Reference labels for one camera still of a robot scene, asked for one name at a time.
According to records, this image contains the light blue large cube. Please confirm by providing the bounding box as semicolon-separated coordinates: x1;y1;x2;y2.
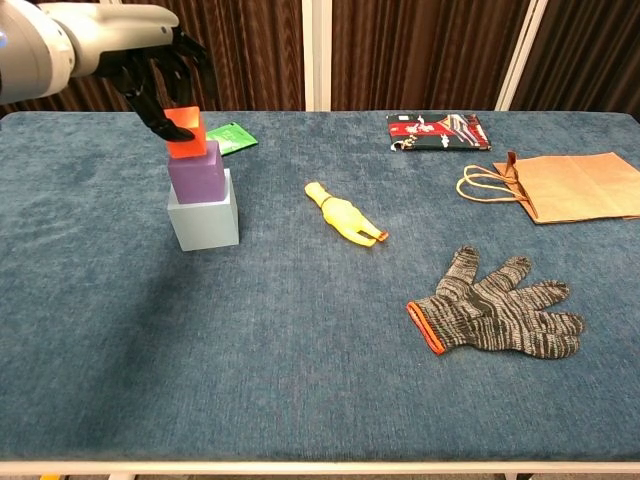
166;168;240;252

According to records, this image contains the purple cube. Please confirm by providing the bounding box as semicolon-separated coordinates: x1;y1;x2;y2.
166;140;226;205

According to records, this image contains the white table frame rail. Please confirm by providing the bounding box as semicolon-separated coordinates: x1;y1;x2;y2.
0;460;640;476

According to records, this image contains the blue velvet table cover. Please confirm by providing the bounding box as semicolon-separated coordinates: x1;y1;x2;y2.
0;110;640;464

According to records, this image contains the green foil sachet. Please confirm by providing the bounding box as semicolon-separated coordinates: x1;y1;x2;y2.
205;122;259;157

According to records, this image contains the orange small cube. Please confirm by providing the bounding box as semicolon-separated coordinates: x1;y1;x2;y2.
164;105;207;160

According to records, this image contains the yellow rubber chicken toy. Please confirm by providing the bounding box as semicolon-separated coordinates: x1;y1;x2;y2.
304;181;389;249

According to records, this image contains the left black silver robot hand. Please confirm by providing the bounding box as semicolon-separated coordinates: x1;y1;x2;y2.
38;2;219;143

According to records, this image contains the dark patterned fabric pouch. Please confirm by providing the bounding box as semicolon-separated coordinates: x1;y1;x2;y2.
386;113;493;153

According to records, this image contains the grey knit work glove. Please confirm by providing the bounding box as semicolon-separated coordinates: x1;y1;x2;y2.
406;244;585;360

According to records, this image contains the brown paper bag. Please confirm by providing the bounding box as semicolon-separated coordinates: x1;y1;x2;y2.
455;151;640;226

